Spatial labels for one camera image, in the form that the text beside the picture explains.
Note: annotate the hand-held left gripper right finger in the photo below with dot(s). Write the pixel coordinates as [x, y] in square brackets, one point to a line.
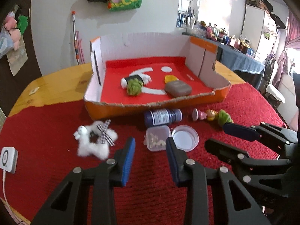
[173, 161]

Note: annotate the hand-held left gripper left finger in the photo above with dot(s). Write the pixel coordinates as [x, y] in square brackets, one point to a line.
[127, 159]

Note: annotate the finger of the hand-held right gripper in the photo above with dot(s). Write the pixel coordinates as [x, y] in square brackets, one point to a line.
[222, 148]
[241, 131]

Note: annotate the clear round lid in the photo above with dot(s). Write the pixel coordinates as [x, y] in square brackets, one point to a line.
[185, 138]

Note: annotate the small clear lidded container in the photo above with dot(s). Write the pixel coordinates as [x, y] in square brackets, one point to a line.
[157, 138]

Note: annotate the white fluffy plush toy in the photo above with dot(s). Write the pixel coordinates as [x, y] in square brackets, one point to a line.
[93, 145]

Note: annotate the small doll figurine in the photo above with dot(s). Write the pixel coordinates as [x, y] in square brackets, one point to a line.
[204, 114]

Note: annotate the blue bottle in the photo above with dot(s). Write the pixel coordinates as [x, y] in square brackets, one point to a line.
[161, 117]

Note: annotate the orange cardboard box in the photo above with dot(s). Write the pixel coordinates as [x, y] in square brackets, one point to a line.
[112, 112]

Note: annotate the grey eyeshadow case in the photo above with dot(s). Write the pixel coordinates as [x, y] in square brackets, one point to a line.
[178, 89]

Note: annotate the black tube with white tissue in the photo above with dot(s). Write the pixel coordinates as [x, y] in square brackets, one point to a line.
[131, 79]

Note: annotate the yellow bottle cap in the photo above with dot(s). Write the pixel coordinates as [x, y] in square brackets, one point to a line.
[171, 78]

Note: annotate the chair with white cushion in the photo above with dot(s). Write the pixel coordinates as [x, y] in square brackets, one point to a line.
[275, 92]

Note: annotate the dark cloth covered side table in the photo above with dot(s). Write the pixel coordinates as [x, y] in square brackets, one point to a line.
[241, 61]

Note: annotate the red knit blanket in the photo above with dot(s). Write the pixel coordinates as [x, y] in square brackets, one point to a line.
[46, 168]

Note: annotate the pink curtain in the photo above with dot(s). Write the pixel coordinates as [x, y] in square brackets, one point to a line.
[284, 58]

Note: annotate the row of bottles and jars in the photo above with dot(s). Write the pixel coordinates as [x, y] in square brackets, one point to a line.
[234, 42]

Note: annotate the pink toy figure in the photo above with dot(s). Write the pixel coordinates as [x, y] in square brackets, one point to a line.
[210, 33]

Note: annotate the white refrigerator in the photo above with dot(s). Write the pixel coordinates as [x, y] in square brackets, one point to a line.
[254, 25]

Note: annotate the black hanging cloth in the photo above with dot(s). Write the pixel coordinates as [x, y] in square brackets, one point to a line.
[279, 21]

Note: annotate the white rounded device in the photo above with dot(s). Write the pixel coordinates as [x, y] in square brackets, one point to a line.
[8, 160]

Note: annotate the pink thin stick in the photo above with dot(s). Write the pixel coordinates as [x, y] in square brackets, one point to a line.
[80, 49]

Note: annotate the dark patterned case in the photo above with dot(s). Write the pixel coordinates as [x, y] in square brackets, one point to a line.
[257, 2]

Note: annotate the dark brown door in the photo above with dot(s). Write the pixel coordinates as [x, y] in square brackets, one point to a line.
[14, 86]

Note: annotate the beige hanging organizer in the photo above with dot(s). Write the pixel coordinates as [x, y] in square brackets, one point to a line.
[17, 61]

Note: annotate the pink orange charm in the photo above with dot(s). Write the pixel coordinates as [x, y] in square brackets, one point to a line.
[114, 0]

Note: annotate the peach plush toy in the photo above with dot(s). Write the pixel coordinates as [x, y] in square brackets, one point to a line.
[15, 38]

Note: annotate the clear plastic bag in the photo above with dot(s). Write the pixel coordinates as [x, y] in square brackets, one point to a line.
[5, 43]

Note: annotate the green plush toy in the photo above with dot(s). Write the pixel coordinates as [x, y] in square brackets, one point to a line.
[22, 24]

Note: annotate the pink plush toy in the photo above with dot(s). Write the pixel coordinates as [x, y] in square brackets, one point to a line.
[10, 21]

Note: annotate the wall mirror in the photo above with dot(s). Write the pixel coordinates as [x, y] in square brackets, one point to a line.
[187, 4]

